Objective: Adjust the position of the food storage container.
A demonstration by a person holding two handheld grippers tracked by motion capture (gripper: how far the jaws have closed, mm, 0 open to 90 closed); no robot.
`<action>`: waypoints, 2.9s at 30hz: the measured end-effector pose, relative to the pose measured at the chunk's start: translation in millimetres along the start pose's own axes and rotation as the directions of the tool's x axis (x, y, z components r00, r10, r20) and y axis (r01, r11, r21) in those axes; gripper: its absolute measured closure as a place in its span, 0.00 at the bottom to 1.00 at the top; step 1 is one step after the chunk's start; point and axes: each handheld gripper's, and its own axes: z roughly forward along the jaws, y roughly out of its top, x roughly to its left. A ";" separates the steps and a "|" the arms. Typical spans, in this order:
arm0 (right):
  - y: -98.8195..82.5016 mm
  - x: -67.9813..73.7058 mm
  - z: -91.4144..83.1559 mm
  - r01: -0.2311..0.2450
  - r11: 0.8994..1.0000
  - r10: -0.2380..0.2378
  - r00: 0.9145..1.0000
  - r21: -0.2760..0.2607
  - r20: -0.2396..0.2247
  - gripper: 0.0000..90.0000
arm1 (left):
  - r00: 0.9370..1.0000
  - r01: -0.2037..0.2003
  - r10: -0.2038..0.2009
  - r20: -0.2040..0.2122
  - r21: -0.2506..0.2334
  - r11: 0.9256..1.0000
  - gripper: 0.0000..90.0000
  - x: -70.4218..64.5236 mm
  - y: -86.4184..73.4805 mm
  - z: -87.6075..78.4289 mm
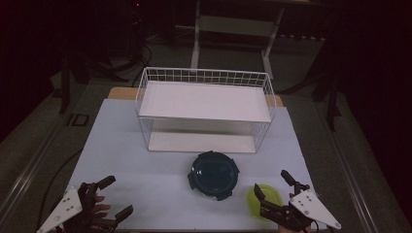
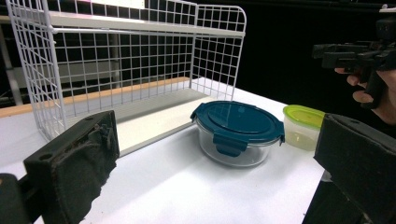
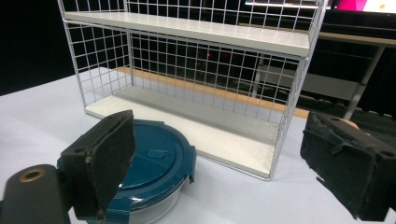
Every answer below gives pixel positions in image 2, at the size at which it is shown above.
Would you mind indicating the glass container with blue lid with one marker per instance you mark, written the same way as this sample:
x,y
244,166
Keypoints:
x,y
238,119

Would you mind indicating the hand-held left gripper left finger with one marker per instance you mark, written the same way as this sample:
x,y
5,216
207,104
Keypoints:
x,y
74,161

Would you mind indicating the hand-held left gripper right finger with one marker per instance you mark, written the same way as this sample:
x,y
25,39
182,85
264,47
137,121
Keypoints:
x,y
364,161

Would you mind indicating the plastic container with green lid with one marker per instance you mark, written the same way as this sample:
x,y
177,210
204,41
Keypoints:
x,y
303,119

